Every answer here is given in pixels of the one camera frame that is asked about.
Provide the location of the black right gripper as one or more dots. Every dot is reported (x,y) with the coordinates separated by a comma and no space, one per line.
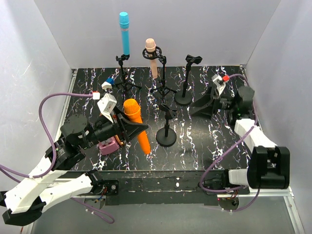
(215,105)

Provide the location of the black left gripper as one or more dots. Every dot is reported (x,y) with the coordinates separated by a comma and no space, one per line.
(119,127)

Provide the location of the black round-base clip stand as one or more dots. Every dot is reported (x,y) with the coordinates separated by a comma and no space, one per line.
(183,97)

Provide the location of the black round-base shock-mount stand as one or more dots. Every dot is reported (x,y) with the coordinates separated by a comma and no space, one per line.
(166,136)

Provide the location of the black small tripod stand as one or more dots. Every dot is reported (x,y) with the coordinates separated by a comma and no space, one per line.
(163,89)

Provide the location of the black tripod mic stand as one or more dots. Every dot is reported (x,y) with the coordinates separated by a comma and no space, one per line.
(126,85)

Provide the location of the pink beige microphone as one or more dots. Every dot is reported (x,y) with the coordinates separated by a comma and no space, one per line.
(150,46)

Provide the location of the blue microphone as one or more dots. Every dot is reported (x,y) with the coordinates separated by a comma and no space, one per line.
(124,26)

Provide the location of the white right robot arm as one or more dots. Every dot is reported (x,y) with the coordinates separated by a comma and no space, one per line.
(269,165)

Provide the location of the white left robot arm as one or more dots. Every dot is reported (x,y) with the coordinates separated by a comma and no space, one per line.
(28,200)

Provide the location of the gold microphone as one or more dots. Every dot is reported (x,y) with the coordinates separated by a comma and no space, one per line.
(120,142)

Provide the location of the pink box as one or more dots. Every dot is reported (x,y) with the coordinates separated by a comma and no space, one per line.
(108,146)

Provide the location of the white and blue small object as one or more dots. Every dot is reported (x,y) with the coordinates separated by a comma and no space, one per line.
(108,84)

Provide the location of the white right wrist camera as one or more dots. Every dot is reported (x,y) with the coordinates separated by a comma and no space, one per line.
(220,82)

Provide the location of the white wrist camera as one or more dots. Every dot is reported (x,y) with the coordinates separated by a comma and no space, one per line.
(106,104)
(220,82)

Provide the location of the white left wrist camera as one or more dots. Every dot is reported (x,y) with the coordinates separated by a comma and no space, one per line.
(106,104)

